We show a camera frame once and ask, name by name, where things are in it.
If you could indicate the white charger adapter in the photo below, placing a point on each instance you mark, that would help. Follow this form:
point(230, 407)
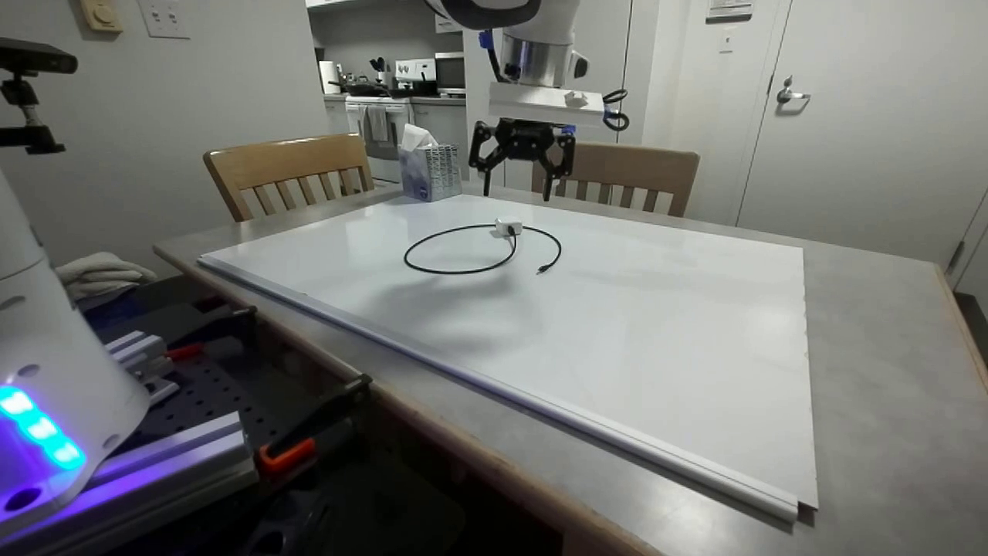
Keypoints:
point(506, 231)

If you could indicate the white board mat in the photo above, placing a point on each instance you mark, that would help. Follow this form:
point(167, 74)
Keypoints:
point(685, 350)

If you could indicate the black camera on stand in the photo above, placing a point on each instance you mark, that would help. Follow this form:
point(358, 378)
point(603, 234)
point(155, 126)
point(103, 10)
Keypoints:
point(26, 60)

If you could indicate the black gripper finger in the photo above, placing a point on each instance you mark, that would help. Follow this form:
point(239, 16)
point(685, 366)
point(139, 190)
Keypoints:
point(481, 159)
point(557, 161)

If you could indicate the orange black clamp near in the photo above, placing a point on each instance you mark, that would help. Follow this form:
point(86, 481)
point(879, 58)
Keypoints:
point(301, 444)

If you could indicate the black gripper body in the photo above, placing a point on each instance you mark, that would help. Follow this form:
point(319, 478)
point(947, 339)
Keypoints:
point(526, 136)

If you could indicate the white door with handle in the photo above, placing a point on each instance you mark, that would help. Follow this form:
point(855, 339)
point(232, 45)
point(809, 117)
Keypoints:
point(874, 132)

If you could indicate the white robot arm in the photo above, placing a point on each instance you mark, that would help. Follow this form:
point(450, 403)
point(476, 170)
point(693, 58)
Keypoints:
point(532, 99)

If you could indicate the blue tissue box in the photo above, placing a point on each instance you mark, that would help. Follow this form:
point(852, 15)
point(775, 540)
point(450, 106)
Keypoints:
point(426, 166)

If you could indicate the black perforated breadboard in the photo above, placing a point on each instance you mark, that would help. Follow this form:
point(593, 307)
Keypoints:
point(216, 359)

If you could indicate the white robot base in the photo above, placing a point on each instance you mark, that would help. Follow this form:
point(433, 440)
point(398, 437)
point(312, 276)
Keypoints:
point(63, 400)

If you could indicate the aluminium extrusion rail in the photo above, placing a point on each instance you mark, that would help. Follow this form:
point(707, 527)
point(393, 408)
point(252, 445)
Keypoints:
point(132, 491)

